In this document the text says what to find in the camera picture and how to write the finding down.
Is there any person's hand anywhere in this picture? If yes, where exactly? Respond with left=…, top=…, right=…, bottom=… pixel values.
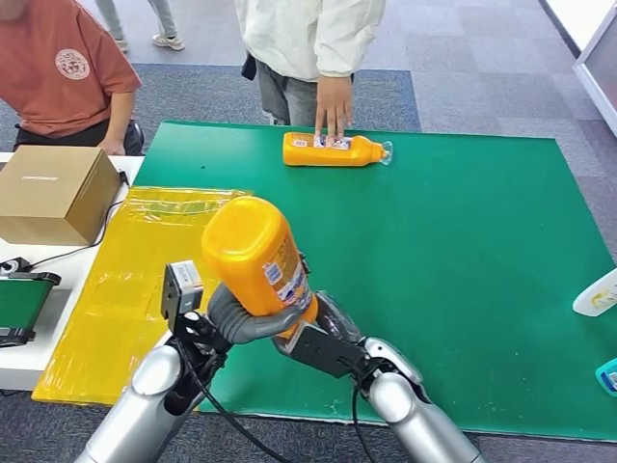
left=314, top=75, right=354, bottom=143

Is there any green table mat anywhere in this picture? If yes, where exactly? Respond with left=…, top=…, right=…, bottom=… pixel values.
left=134, top=121, right=617, bottom=442

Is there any person walking past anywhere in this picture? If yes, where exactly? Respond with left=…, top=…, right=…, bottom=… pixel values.
left=94, top=0, right=186, bottom=54

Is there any white plastic bottle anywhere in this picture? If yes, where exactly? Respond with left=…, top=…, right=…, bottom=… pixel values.
left=572, top=268, right=617, bottom=318

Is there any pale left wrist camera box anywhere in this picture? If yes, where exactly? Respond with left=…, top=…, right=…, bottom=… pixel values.
left=160, top=259, right=205, bottom=330

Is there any person in white jacket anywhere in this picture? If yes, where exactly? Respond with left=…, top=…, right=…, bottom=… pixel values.
left=234, top=0, right=386, bottom=129

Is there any thin black cable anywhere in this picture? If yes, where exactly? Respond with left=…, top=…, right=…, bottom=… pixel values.
left=28, top=170, right=132, bottom=270

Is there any brown cardboard box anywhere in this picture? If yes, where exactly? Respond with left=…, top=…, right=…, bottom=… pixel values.
left=0, top=145, right=122, bottom=247

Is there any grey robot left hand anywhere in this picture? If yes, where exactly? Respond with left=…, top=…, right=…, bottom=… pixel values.
left=206, top=283, right=303, bottom=347

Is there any teal plastic object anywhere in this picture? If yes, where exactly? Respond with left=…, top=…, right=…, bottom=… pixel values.
left=595, top=357, right=617, bottom=398

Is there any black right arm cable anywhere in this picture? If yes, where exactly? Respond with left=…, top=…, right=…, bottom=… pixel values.
left=350, top=373, right=378, bottom=463

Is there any green and black device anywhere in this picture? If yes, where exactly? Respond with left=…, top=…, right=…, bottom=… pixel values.
left=0, top=271, right=63, bottom=348

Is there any white framed board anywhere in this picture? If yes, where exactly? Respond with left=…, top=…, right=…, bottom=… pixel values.
left=572, top=3, right=617, bottom=139

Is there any orange bottle with label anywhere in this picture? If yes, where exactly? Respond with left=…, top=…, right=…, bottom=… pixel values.
left=201, top=196, right=320, bottom=341
left=281, top=130, right=394, bottom=169

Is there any person in orange shirt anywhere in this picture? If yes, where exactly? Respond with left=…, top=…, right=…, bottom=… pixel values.
left=0, top=0, right=146, bottom=156

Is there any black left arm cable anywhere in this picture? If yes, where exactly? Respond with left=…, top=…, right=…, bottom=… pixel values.
left=173, top=339, right=291, bottom=463

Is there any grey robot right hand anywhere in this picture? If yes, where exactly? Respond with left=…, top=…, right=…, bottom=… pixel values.
left=272, top=290, right=367, bottom=379

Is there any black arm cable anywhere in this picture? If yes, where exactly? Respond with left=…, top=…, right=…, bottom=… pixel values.
left=350, top=373, right=378, bottom=463
left=173, top=339, right=291, bottom=463

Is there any yellow plastic bag stack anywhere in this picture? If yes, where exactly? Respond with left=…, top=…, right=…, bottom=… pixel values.
left=31, top=186, right=253, bottom=407

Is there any small black gadget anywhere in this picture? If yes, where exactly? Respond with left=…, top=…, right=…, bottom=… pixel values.
left=0, top=257, right=32, bottom=277

